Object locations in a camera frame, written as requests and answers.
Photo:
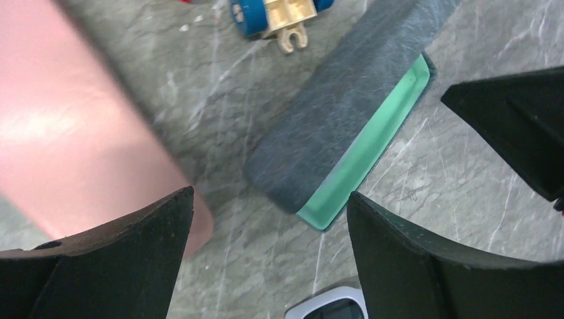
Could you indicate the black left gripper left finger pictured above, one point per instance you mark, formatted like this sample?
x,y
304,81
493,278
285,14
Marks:
x,y
125,268

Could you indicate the white-framed sunglasses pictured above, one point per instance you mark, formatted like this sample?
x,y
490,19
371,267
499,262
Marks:
x,y
339,302

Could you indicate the grey-blue glasses case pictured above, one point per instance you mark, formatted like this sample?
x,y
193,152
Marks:
x,y
344,118

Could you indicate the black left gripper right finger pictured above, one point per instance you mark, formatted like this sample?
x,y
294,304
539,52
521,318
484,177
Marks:
x,y
407,271

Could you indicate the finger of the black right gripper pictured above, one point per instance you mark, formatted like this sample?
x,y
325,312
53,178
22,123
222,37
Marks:
x,y
521,117

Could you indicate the pink glasses case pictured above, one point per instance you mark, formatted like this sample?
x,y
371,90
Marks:
x,y
75,151

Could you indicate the cream toy cart blue wheels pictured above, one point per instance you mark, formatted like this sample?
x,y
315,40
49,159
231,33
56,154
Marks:
x,y
281,19

